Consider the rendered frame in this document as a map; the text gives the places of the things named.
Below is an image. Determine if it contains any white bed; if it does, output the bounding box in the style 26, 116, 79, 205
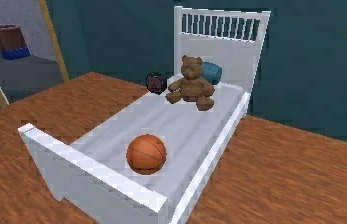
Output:
17, 5, 272, 224

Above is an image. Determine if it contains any brown teddy bear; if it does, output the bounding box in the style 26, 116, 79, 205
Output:
165, 55, 216, 112

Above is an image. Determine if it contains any dark round alarm clock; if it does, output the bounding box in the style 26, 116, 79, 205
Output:
145, 71, 168, 96

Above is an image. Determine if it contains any orange basketball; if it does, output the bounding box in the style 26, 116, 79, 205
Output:
126, 134, 168, 176

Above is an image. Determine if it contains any blue pillow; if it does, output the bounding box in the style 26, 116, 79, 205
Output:
200, 61, 223, 86

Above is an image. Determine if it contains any wooden framed mirror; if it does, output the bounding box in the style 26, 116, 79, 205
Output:
0, 0, 70, 116

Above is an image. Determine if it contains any brown bin with blue base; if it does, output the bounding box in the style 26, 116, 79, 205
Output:
0, 24, 31, 61

